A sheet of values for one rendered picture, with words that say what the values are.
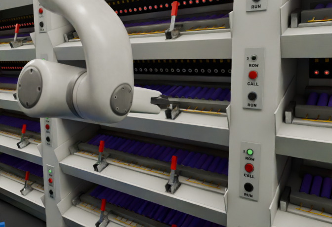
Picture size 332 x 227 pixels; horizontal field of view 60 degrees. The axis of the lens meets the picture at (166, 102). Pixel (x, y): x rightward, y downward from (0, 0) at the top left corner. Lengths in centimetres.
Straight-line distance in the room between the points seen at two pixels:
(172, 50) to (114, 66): 33
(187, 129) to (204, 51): 19
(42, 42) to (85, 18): 67
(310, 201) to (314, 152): 13
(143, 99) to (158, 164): 33
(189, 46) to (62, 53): 46
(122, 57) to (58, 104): 11
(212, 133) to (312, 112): 21
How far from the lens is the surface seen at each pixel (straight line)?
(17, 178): 145
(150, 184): 82
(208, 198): 74
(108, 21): 41
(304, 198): 71
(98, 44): 38
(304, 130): 63
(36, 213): 136
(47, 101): 42
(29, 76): 45
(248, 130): 62
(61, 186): 110
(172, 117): 71
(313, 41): 59
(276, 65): 59
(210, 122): 67
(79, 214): 111
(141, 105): 54
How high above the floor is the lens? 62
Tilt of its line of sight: 8 degrees down
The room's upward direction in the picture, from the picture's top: straight up
